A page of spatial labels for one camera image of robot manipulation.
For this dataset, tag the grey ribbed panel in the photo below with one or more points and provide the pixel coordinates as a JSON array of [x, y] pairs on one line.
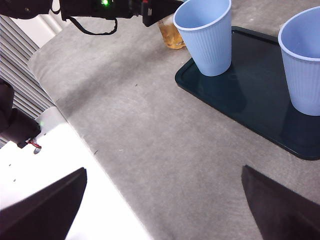
[[20, 65]]

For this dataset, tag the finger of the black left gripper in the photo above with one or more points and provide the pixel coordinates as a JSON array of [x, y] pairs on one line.
[[160, 10]]

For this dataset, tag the pale tea bottle white label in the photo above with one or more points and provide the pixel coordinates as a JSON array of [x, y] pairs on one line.
[[172, 35]]

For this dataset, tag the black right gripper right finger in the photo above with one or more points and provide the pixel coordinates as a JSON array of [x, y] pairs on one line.
[[287, 212]]

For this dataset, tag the dark teal rectangular tray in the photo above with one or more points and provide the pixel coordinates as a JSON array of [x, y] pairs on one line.
[[260, 100]]

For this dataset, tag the grey felt table mat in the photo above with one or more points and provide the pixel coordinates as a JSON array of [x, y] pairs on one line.
[[150, 125]]

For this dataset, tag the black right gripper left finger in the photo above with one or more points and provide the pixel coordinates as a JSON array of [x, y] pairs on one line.
[[47, 210]]

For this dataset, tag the blue ribbed plastic cup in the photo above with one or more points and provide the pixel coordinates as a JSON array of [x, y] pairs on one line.
[[305, 82], [210, 47]]

